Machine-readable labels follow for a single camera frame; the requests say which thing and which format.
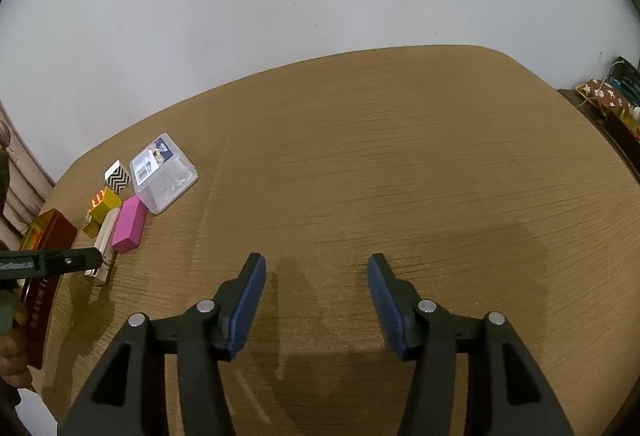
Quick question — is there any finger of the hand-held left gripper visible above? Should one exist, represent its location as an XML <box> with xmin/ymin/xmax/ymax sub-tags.
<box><xmin>30</xmin><ymin>247</ymin><xmax>102</xmax><ymax>278</ymax></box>

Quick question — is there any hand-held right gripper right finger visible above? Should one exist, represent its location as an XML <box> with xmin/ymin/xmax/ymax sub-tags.
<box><xmin>367</xmin><ymin>252</ymin><xmax>576</xmax><ymax>436</ymax></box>

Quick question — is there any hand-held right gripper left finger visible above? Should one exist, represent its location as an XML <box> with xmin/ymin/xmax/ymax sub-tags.
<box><xmin>57</xmin><ymin>252</ymin><xmax>267</xmax><ymax>436</ymax></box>

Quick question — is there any red metal tin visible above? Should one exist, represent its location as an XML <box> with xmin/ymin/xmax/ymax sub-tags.
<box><xmin>19</xmin><ymin>209</ymin><xmax>79</xmax><ymax>371</ymax></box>

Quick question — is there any cream long slim box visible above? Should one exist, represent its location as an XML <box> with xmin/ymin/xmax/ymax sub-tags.
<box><xmin>85</xmin><ymin>207</ymin><xmax>122</xmax><ymax>287</ymax></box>

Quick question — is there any yellow small box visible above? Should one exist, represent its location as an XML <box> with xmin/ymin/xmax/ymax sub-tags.
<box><xmin>89</xmin><ymin>188</ymin><xmax>123</xmax><ymax>223</ymax></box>

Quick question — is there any pink rectangular box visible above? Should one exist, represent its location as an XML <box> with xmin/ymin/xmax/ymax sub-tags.
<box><xmin>110</xmin><ymin>195</ymin><xmax>149</xmax><ymax>253</ymax></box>

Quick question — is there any small zigzag patterned box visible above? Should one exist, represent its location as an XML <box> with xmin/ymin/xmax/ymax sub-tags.
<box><xmin>104</xmin><ymin>159</ymin><xmax>132</xmax><ymax>195</ymax></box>

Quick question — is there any clear plastic box blue label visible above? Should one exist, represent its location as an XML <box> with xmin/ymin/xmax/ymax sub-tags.
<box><xmin>129</xmin><ymin>133</ymin><xmax>199</xmax><ymax>215</ymax></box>

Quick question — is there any person's left hand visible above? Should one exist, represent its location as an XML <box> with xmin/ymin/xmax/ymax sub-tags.
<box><xmin>0</xmin><ymin>316</ymin><xmax>33</xmax><ymax>389</ymax></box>

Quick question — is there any beige patterned curtain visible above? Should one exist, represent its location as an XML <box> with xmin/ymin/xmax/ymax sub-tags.
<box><xmin>0</xmin><ymin>103</ymin><xmax>56</xmax><ymax>237</ymax></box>

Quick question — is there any floral brown cloth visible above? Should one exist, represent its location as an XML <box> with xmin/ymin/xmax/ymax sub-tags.
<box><xmin>575</xmin><ymin>77</ymin><xmax>627</xmax><ymax>110</ymax></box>

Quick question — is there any dark patterned bag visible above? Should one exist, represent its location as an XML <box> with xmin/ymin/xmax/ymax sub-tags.
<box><xmin>607</xmin><ymin>57</ymin><xmax>640</xmax><ymax>117</ymax></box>

